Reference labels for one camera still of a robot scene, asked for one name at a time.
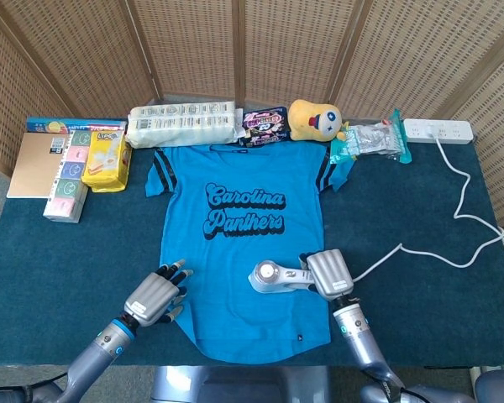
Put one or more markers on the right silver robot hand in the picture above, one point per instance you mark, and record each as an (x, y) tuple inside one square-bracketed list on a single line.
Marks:
[(332, 275)]

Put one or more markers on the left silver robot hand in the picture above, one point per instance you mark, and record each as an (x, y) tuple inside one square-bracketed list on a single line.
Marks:
[(151, 298)]

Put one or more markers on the white handheld garment steamer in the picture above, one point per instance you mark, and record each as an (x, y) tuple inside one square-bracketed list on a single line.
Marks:
[(269, 283)]

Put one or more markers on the blue Carolina Panthers shirt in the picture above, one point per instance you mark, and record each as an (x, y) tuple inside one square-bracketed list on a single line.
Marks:
[(243, 235)]

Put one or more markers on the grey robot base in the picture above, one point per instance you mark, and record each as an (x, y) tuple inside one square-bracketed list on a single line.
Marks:
[(239, 386)]

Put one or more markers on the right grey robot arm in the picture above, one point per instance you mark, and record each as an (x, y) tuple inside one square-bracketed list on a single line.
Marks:
[(357, 336)]

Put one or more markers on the dark blue table cloth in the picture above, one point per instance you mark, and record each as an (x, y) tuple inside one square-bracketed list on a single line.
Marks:
[(67, 260)]

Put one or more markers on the teal wet wipes pack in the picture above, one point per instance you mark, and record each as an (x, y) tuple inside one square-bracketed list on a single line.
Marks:
[(342, 149)]

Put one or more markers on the pastel tissue box pack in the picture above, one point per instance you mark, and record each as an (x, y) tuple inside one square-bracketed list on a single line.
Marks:
[(69, 189)]

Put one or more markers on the yellow snack bag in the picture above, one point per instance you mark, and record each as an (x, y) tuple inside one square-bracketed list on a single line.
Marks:
[(105, 163)]

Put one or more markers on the clear bag with teal edge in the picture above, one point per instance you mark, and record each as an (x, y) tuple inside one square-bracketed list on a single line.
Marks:
[(378, 140)]

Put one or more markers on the yellow plush toy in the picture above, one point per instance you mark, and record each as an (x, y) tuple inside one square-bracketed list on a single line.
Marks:
[(311, 121)]

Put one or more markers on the dark purple printed package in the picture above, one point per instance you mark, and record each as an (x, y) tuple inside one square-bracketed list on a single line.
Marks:
[(262, 126)]

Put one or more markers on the white tissue roll pack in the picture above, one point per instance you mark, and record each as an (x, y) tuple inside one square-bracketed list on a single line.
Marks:
[(180, 124)]

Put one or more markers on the brown notebook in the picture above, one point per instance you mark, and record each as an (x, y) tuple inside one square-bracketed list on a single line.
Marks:
[(31, 168)]

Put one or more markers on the white power strip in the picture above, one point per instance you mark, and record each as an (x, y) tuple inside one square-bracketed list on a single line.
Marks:
[(453, 131)]

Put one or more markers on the blue box with fruit print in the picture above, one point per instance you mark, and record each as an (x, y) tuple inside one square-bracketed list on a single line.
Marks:
[(67, 125)]

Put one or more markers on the wicker folding screen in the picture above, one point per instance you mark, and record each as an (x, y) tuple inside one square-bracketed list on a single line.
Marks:
[(193, 42)]

